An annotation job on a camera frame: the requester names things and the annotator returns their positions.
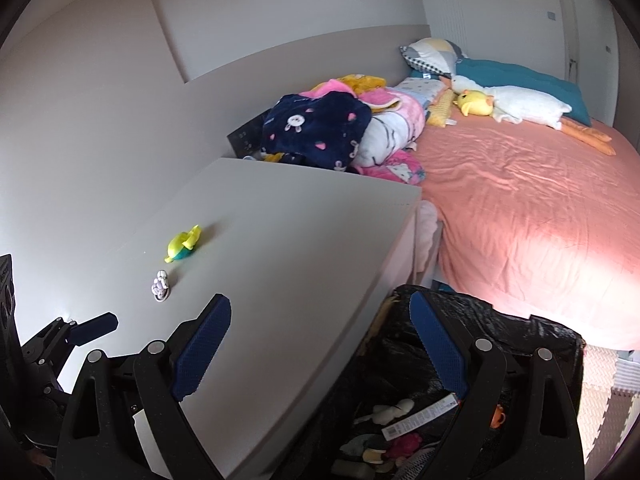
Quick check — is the bed with pink sheet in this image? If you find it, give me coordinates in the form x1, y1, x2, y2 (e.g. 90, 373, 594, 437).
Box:
412, 110, 640, 351

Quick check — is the yellow green toy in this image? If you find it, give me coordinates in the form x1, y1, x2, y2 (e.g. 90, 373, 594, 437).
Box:
164, 225, 202, 264

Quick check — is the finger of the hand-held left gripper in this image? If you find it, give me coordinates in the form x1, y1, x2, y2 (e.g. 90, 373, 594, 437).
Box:
21, 311, 119, 361

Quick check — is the teal pillow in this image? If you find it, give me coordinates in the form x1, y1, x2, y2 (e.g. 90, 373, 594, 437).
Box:
452, 57, 593, 126

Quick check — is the light blue patterned blanket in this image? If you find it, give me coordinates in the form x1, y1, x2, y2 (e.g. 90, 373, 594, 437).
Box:
390, 77, 448, 111

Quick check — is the navy printed pajamas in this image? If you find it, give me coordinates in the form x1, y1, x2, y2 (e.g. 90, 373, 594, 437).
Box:
260, 92, 373, 173

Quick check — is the foam puzzle floor mat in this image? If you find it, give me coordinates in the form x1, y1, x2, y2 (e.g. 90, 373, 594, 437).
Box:
577, 345, 640, 471

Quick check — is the pink printed blanket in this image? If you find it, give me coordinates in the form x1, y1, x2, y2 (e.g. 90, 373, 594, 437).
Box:
357, 150, 428, 186

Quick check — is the white crumpled item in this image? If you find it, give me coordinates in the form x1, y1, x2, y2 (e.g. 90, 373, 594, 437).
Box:
370, 399, 416, 426

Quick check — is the patchwork pillow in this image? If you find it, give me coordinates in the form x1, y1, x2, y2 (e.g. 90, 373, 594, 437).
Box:
399, 37, 468, 78

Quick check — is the white barcode wrapper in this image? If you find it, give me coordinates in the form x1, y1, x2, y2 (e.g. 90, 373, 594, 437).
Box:
381, 392, 458, 438

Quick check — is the yellow duck plush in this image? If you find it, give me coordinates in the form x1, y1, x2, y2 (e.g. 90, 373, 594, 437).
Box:
452, 89, 496, 118

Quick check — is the yellow garment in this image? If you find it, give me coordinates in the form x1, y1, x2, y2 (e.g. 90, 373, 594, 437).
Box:
337, 74, 388, 96

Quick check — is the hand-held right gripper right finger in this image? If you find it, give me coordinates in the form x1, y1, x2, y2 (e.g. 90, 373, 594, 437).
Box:
409, 290, 586, 480

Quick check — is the white goose plush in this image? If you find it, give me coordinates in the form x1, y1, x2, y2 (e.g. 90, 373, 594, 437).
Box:
450, 75, 613, 157

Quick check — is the pale pink cushion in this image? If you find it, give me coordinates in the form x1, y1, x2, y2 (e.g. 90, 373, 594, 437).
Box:
412, 200, 441, 271

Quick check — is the yellow dotted cloth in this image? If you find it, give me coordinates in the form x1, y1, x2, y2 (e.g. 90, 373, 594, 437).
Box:
425, 89, 458, 128

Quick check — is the small white purple toy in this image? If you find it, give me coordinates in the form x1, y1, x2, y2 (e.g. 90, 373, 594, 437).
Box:
151, 270, 172, 302

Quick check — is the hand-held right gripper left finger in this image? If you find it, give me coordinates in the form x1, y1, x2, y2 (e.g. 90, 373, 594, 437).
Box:
55, 292, 233, 480

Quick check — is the black wall panel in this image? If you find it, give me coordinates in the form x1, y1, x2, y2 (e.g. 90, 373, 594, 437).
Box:
226, 112, 268, 158

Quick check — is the trash bin with black bag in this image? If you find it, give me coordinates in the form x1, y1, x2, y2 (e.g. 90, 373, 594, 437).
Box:
280, 284, 586, 480

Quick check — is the white nightstand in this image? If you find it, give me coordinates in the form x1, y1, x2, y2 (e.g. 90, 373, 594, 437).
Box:
65, 156, 423, 480

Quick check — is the pink fleece garment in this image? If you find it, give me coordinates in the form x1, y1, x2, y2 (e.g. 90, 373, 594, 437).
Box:
299, 79, 358, 101

